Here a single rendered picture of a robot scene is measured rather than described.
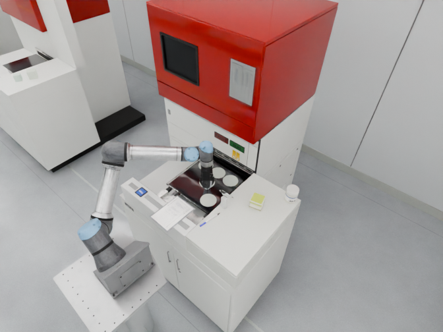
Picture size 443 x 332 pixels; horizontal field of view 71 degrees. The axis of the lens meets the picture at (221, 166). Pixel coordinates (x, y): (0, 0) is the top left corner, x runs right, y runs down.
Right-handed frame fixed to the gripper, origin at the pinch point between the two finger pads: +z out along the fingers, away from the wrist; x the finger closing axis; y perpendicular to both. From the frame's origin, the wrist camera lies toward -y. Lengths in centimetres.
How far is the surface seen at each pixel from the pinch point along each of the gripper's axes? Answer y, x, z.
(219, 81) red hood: 22, -8, -62
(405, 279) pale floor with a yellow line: -23, -159, 91
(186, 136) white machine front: 50, 14, -2
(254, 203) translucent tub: -21.3, -26.3, -10.6
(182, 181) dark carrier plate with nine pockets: 8.2, 15.5, 1.4
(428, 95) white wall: 76, -176, -18
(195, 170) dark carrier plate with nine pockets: 17.5, 7.5, 1.3
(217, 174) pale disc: 13.2, -6.9, 1.3
